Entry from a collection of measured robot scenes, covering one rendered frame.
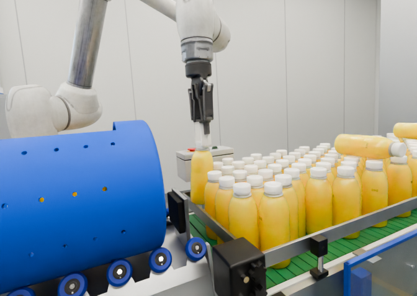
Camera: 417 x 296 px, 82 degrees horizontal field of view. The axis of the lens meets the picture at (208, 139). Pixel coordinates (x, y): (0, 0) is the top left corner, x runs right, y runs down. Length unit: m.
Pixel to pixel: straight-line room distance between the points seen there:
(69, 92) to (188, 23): 0.69
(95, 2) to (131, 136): 0.79
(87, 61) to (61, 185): 0.83
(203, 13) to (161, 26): 2.82
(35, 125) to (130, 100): 2.27
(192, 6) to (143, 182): 0.47
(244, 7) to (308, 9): 1.09
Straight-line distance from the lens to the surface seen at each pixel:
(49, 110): 1.15
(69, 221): 0.44
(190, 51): 0.68
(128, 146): 0.45
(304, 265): 0.63
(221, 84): 3.55
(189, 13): 0.70
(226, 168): 0.70
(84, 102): 1.21
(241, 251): 0.46
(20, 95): 1.14
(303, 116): 4.24
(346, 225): 0.65
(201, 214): 0.69
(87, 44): 1.18
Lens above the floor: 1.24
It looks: 7 degrees down
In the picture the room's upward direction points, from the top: 3 degrees counter-clockwise
